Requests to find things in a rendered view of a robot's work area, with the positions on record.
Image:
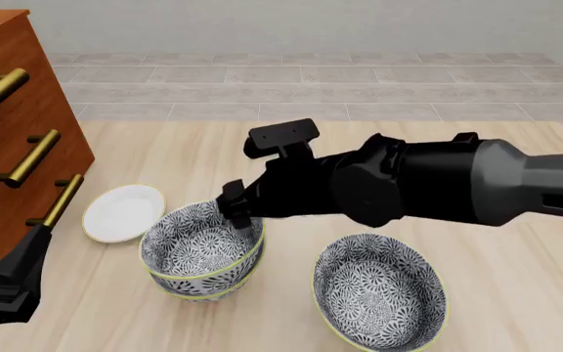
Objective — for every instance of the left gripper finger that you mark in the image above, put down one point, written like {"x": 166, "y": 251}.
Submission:
{"x": 20, "y": 260}

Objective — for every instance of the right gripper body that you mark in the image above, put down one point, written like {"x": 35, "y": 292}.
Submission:
{"x": 259, "y": 198}

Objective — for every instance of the wooden cabinet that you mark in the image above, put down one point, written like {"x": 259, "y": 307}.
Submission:
{"x": 12, "y": 154}

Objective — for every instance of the black patterned bowl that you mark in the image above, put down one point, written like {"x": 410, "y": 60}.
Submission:
{"x": 188, "y": 245}
{"x": 379, "y": 289}
{"x": 203, "y": 292}

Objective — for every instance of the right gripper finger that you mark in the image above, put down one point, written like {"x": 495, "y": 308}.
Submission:
{"x": 232, "y": 188}
{"x": 241, "y": 221}

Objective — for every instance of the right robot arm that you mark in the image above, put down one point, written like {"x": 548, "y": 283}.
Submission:
{"x": 457, "y": 183}

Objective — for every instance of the white plate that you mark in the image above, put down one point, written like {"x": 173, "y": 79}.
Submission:
{"x": 120, "y": 214}

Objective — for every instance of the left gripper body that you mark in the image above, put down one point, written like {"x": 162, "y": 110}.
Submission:
{"x": 3, "y": 304}

